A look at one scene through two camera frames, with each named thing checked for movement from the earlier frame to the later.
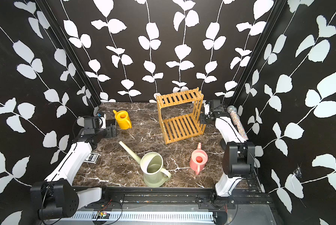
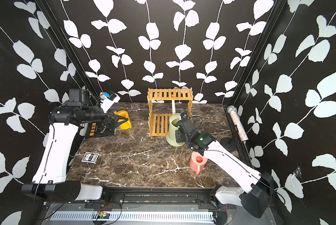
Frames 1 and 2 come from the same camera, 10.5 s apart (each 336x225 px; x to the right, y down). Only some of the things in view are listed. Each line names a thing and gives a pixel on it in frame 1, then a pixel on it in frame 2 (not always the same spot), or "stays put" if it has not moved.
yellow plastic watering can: x=123 y=119 stays put
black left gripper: x=109 y=133 -> x=109 y=123
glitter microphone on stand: x=236 y=118 stays put
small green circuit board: x=104 y=215 stays put
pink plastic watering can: x=198 y=159 stays put
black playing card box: x=92 y=157 stays put
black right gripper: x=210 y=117 -> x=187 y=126
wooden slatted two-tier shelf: x=179 y=114 -> x=158 y=123
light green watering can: x=151 y=163 -> x=174 y=119
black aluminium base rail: x=250 y=198 stays put
